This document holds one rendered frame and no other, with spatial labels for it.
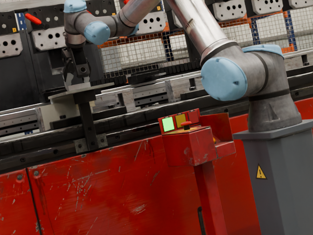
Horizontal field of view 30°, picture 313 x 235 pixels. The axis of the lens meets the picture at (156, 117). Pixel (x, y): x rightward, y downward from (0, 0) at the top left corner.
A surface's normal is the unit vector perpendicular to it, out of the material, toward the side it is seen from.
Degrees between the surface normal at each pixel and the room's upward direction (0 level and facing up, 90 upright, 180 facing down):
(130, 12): 110
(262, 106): 72
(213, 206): 90
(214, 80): 97
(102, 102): 90
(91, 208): 90
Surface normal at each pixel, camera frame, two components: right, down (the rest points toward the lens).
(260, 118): -0.66, -0.13
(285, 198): -0.29, 0.11
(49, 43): 0.40, -0.04
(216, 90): -0.65, 0.29
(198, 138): 0.59, -0.08
